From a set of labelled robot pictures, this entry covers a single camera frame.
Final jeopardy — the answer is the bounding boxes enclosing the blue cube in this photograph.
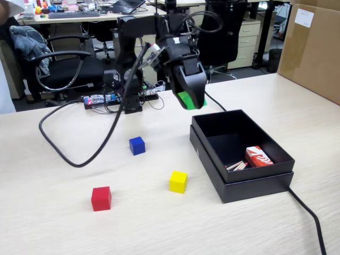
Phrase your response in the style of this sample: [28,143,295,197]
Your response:
[129,137,146,156]

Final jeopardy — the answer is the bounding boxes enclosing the black office chair with armrests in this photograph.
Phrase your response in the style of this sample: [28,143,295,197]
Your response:
[9,25,107,107]

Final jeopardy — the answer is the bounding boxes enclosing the thick black camera cable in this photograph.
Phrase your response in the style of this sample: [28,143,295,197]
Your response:
[38,44,162,168]

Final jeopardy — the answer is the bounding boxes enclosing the small wrist camera board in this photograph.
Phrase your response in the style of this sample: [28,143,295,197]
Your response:
[142,43,166,67]

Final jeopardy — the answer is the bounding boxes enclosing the green cube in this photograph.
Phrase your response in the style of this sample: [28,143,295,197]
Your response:
[177,91,208,111]

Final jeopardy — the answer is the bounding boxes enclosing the grey jacket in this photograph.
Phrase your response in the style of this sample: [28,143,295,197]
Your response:
[9,25,53,77]

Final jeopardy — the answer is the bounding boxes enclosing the large cardboard box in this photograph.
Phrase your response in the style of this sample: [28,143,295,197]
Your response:
[276,0,340,106]

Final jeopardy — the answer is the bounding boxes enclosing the grey keyboard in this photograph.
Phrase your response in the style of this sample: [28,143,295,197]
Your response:
[48,11,100,20]

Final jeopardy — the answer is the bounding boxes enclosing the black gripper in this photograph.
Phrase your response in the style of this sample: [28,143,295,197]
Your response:
[156,35,208,111]

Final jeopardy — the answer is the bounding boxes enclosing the white cup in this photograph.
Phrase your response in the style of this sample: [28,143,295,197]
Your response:
[23,3,37,18]

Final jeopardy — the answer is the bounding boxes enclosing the black trash bin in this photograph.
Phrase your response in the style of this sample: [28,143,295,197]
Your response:
[267,48,283,73]

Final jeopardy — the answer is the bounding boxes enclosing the black power cable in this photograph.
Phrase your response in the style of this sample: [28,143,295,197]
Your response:
[203,91,328,255]

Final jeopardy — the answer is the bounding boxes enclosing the red cube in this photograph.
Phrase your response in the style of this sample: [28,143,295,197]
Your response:
[91,186,112,213]

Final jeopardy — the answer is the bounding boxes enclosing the black mesh office chair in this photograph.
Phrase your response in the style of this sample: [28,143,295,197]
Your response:
[197,0,248,78]

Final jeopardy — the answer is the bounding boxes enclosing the yellow cube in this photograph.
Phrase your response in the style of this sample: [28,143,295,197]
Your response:
[169,170,189,195]

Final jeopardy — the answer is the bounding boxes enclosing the white paper label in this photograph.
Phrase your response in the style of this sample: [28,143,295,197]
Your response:
[294,8,315,28]

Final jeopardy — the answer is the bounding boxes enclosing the wooden office desk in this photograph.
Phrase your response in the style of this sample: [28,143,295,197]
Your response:
[15,3,168,27]

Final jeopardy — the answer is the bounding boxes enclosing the thin black wires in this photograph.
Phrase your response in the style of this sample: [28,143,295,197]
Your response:
[142,79,167,111]

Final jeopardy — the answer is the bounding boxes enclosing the electronics board with wires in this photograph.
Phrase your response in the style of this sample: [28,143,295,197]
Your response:
[83,92,160,111]

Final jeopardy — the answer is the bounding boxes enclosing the red white matchbox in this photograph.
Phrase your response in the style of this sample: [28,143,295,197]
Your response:
[244,146,275,168]

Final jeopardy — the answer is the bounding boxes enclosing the black laptop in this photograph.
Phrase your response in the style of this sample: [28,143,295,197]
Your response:
[112,0,147,15]

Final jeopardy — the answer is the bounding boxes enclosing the black open box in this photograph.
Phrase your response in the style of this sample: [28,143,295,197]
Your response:
[191,108,296,184]
[189,124,295,205]

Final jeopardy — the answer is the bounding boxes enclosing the beige drawer cabinet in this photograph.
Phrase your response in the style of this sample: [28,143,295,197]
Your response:
[227,20,262,70]

